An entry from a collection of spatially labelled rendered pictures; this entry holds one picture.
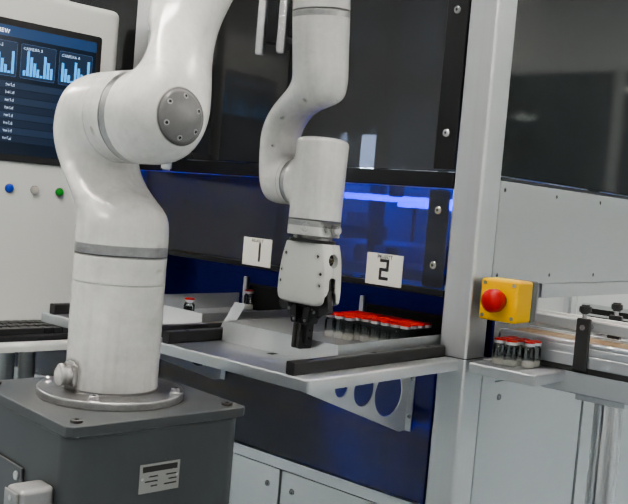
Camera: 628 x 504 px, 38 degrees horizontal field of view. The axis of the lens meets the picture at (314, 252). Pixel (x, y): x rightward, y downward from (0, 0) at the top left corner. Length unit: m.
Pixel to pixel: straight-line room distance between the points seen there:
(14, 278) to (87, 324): 0.99
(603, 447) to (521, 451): 0.24
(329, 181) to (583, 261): 0.76
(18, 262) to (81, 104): 0.99
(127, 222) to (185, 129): 0.14
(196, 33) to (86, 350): 0.43
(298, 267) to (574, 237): 0.72
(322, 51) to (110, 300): 0.51
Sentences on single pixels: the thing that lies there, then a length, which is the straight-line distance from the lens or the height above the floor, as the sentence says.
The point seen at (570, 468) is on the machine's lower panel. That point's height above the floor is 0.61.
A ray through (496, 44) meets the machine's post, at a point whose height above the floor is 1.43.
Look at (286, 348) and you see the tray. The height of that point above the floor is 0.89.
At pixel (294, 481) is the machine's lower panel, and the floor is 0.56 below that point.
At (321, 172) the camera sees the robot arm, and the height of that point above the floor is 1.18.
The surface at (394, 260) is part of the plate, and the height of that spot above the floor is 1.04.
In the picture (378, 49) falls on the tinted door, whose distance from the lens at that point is 1.78.
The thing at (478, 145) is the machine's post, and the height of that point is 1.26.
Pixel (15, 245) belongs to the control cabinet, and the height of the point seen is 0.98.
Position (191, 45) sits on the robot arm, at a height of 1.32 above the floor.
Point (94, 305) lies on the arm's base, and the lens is 1.16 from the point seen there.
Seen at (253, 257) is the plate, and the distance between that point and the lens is 1.94.
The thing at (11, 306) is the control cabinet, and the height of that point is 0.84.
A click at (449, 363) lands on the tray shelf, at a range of 1.60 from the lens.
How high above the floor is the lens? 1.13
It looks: 3 degrees down
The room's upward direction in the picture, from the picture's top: 5 degrees clockwise
